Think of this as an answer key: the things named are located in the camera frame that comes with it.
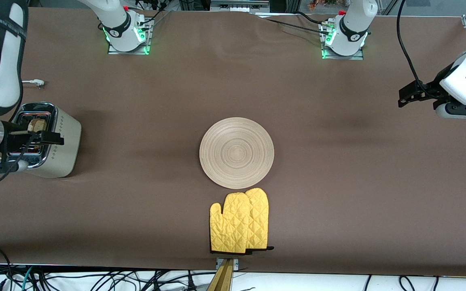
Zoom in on slice of seeded bread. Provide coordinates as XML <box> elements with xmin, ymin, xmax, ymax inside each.
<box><xmin>28</xmin><ymin>118</ymin><xmax>48</xmax><ymax>132</ymax></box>

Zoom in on round wooden plate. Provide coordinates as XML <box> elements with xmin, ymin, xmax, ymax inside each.
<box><xmin>199</xmin><ymin>117</ymin><xmax>275</xmax><ymax>190</ymax></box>

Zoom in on beige and chrome toaster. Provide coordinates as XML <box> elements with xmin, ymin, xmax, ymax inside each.
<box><xmin>2</xmin><ymin>101</ymin><xmax>83</xmax><ymax>179</ymax></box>

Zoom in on colourful background object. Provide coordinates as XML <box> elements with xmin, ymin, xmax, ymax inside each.
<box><xmin>307</xmin><ymin>0</ymin><xmax>341</xmax><ymax>11</ymax></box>

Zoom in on yellow quilted oven mitt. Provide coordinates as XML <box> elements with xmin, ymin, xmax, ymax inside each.
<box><xmin>210</xmin><ymin>192</ymin><xmax>254</xmax><ymax>255</ymax></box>
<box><xmin>244</xmin><ymin>188</ymin><xmax>275</xmax><ymax>252</ymax></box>

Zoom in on yellow wooden beam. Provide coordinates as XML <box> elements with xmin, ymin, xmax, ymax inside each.
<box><xmin>206</xmin><ymin>260</ymin><xmax>234</xmax><ymax>291</ymax></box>

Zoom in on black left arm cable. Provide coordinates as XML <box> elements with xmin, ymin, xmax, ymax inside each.
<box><xmin>396</xmin><ymin>0</ymin><xmax>432</xmax><ymax>99</ymax></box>

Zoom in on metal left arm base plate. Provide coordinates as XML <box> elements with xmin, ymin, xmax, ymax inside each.
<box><xmin>321</xmin><ymin>22</ymin><xmax>365</xmax><ymax>61</ymax></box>

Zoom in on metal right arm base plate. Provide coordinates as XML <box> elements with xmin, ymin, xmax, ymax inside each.
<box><xmin>107</xmin><ymin>18</ymin><xmax>153</xmax><ymax>55</ymax></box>

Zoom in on teal floor cable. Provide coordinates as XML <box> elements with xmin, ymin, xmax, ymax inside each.
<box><xmin>20</xmin><ymin>266</ymin><xmax>36</xmax><ymax>291</ymax></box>

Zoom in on black cable on tabletop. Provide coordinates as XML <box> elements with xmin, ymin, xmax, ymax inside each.
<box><xmin>263</xmin><ymin>17</ymin><xmax>331</xmax><ymax>36</ymax></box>

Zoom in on black base connector cables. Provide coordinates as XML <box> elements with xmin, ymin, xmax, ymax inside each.
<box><xmin>133</xmin><ymin>0</ymin><xmax>173</xmax><ymax>25</ymax></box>

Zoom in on grey aluminium frame unit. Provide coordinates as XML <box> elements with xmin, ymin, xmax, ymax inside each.
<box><xmin>210</xmin><ymin>0</ymin><xmax>270</xmax><ymax>13</ymax></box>

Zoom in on small metal bracket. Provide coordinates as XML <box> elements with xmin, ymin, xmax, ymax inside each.
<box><xmin>216</xmin><ymin>257</ymin><xmax>239</xmax><ymax>270</ymax></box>

